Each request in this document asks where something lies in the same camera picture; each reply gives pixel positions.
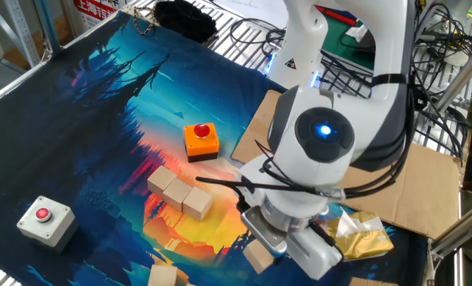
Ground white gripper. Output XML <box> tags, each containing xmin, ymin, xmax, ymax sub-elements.
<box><xmin>237</xmin><ymin>156</ymin><xmax>343</xmax><ymax>281</ymax></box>

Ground metal wrist mounting plate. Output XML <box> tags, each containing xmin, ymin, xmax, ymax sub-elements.
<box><xmin>239</xmin><ymin>204</ymin><xmax>332</xmax><ymax>258</ymax></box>

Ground gold tissue pack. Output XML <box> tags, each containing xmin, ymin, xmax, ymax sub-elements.
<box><xmin>323</xmin><ymin>207</ymin><xmax>395</xmax><ymax>265</ymax></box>

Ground open cardboard box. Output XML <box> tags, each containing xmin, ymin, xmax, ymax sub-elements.
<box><xmin>348</xmin><ymin>276</ymin><xmax>399</xmax><ymax>286</ymax></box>

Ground orange emergency stop button box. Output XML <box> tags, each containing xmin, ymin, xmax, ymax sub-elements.
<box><xmin>183</xmin><ymin>122</ymin><xmax>220</xmax><ymax>164</ymax></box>

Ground flat brown cardboard sheet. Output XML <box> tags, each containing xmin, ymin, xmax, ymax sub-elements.
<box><xmin>231</xmin><ymin>89</ymin><xmax>463</xmax><ymax>240</ymax></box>

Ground slanted aluminium profile bar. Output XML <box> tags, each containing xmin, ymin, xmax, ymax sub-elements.
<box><xmin>433</xmin><ymin>41</ymin><xmax>472</xmax><ymax>115</ymax></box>
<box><xmin>425</xmin><ymin>198</ymin><xmax>472</xmax><ymax>261</ymax></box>

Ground green cutting mat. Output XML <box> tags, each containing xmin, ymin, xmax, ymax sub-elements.
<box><xmin>321</xmin><ymin>15</ymin><xmax>376</xmax><ymax>72</ymax></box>

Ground grey box with red button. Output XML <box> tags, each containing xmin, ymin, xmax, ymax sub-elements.
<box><xmin>16</xmin><ymin>195</ymin><xmax>79</xmax><ymax>254</ymax></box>

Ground white paper scrap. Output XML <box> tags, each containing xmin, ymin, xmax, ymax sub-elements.
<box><xmin>345</xmin><ymin>23</ymin><xmax>370</xmax><ymax>43</ymax></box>

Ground colourful forest print mat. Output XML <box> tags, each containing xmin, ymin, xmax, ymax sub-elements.
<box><xmin>0</xmin><ymin>10</ymin><xmax>428</xmax><ymax>286</ymax></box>

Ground red pen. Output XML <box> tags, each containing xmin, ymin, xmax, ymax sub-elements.
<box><xmin>314</xmin><ymin>4</ymin><xmax>358</xmax><ymax>27</ymax></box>

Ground black fuzzy bag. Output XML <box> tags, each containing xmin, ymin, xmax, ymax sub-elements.
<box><xmin>153</xmin><ymin>0</ymin><xmax>219</xmax><ymax>44</ymax></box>

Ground red white printed sign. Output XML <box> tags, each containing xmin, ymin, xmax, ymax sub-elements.
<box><xmin>72</xmin><ymin>0</ymin><xmax>120</xmax><ymax>31</ymax></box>

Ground perforated grey shelf upright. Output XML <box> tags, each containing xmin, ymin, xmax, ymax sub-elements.
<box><xmin>0</xmin><ymin>0</ymin><xmax>42</xmax><ymax>68</ymax></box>

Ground tangled black cable bundle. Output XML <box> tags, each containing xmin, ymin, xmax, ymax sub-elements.
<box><xmin>412</xmin><ymin>0</ymin><xmax>472</xmax><ymax>160</ymax></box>

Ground gold chain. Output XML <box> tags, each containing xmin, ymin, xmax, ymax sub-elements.
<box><xmin>131</xmin><ymin>6</ymin><xmax>158</xmax><ymax>37</ymax></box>

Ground grey steel post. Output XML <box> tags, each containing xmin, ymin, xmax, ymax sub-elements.
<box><xmin>35</xmin><ymin>0</ymin><xmax>62</xmax><ymax>55</ymax></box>

